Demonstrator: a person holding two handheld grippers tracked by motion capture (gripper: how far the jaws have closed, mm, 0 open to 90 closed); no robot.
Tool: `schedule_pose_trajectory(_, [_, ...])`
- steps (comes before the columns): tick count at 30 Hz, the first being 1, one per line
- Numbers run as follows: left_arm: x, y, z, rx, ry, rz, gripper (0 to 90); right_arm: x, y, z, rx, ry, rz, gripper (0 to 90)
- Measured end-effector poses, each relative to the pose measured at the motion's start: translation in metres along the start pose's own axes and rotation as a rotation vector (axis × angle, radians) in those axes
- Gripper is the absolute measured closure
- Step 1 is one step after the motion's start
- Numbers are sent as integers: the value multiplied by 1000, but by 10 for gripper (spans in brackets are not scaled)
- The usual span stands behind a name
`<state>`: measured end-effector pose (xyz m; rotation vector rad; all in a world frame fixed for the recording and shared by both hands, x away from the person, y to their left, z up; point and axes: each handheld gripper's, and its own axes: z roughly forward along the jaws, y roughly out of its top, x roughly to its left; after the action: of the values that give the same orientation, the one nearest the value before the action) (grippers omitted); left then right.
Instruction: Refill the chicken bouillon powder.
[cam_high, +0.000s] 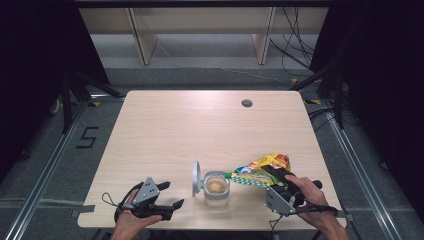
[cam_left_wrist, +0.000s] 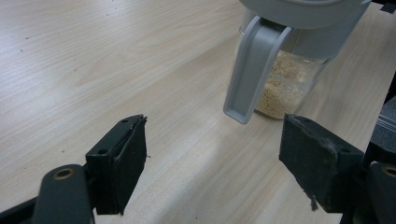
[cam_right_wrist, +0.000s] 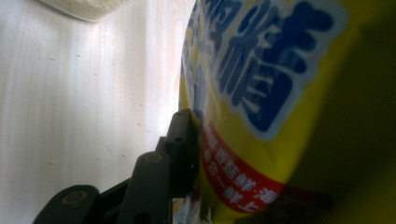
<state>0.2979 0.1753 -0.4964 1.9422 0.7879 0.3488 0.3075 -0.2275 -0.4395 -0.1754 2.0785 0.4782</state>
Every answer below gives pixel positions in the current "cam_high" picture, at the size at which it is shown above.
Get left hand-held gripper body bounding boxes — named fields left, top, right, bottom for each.
left=120, top=176, right=161, bottom=220

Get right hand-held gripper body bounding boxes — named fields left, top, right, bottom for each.
left=264, top=168, right=324, bottom=216

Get yellow seasoning pouch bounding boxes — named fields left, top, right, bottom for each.
left=223, top=152, right=292, bottom=189

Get white lidded seasoning jar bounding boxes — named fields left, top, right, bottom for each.
left=191, top=160, right=232, bottom=208

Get person's right hand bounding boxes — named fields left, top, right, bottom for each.
left=285, top=175, right=343, bottom=228

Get person's left hand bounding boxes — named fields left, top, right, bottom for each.
left=110, top=189, right=164, bottom=240

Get grey tape strip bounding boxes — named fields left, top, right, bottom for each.
left=70, top=204, right=97, bottom=218

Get black metal stand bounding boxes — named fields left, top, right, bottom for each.
left=59, top=70, right=125, bottom=135
left=289, top=62, right=346, bottom=130

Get dark curtain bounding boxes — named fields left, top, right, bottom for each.
left=309, top=0, right=424, bottom=223
left=0, top=0, right=112, bottom=183

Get light wooden shelf unit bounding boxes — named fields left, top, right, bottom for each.
left=79, top=7, right=330, bottom=66

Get left hand-held gripper cable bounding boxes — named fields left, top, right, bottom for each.
left=101, top=182, right=145, bottom=223

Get hand-held gripper cable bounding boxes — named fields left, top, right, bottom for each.
left=101, top=182, right=145, bottom=223
left=269, top=204, right=340, bottom=232

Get right hand-held gripper cable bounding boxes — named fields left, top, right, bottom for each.
left=269, top=204, right=340, bottom=232

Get black floor cables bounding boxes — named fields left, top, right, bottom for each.
left=307, top=107, right=335, bottom=133

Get aluminium floor rail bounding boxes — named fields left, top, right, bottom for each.
left=3, top=95, right=93, bottom=240
left=323, top=99, right=398, bottom=240

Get white floor cable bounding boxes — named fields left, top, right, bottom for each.
left=155, top=42, right=292, bottom=85

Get bundle of black cables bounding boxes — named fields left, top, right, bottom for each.
left=269, top=7, right=322, bottom=78

